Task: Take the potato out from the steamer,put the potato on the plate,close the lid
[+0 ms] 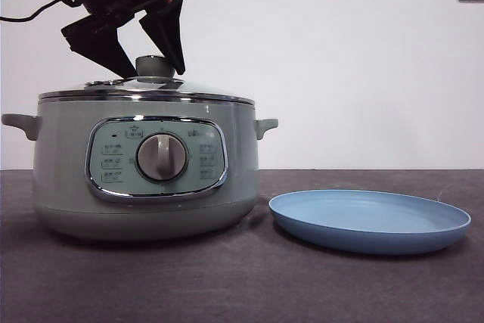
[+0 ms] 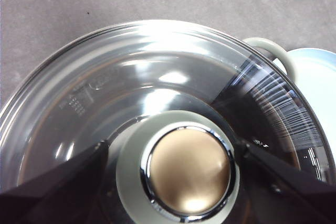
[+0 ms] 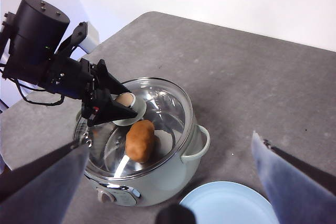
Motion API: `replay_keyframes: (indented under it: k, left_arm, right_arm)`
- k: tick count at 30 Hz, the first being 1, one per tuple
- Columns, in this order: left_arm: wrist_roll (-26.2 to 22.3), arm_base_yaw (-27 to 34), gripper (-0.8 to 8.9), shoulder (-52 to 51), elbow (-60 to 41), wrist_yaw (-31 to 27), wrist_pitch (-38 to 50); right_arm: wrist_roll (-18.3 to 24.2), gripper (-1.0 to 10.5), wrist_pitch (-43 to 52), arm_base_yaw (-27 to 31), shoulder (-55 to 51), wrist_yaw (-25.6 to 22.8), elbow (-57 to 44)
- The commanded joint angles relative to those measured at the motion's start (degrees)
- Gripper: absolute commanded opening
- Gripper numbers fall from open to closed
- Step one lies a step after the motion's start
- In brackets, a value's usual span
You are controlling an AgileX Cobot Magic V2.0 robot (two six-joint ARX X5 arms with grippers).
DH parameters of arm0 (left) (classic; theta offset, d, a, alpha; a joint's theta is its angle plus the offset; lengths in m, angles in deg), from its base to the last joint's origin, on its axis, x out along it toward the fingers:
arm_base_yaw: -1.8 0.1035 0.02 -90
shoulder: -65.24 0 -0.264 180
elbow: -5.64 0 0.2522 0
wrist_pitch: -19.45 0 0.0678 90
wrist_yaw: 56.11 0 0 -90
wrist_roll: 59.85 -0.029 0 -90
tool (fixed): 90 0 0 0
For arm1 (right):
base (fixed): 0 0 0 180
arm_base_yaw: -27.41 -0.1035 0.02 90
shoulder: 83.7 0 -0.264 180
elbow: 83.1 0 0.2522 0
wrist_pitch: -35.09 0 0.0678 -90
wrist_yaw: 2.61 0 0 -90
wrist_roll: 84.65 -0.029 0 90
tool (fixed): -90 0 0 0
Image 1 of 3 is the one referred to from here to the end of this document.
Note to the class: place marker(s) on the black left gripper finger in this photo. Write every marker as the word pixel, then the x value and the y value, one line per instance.
pixel 166 31
pixel 102 47

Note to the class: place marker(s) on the glass lid with green knob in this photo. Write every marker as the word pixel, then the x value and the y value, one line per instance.
pixel 155 66

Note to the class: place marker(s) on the pale green electric steamer pot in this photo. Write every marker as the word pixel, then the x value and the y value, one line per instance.
pixel 60 171

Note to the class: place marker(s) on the blue round plate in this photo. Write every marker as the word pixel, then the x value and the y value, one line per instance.
pixel 321 221

